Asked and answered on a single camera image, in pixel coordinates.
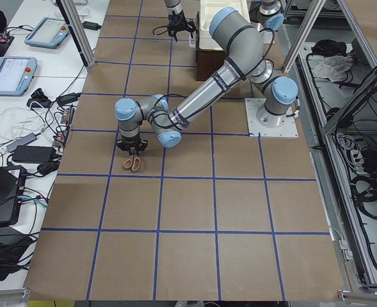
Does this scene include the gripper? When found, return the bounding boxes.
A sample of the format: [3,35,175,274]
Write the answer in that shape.
[116,137,148,156]
[166,15,196,41]

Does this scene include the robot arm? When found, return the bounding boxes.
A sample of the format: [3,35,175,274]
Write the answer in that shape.
[164,0,196,42]
[115,7,298,155]

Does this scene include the dark wooden drawer cabinet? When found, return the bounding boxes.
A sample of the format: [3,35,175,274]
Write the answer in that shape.
[195,12,227,81]

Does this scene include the white plastic tray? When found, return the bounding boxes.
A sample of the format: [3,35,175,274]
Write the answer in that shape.
[198,0,250,51]

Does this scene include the black power adapter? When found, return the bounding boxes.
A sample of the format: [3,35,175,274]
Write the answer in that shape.
[82,21,101,31]

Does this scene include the upper teach pendant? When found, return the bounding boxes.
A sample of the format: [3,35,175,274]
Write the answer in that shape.
[24,17,69,49]

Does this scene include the teach pendant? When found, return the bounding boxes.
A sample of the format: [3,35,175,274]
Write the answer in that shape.
[24,17,69,49]
[0,56,37,97]

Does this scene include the black laptop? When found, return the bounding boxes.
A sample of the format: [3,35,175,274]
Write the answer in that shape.
[0,166,27,227]

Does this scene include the lower teach pendant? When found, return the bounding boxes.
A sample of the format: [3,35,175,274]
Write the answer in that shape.
[0,56,37,97]

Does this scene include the white cloth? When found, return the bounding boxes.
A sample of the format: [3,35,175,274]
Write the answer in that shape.
[313,56,353,82]

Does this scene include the aluminium frame post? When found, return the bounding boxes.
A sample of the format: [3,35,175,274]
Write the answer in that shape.
[56,0,95,70]

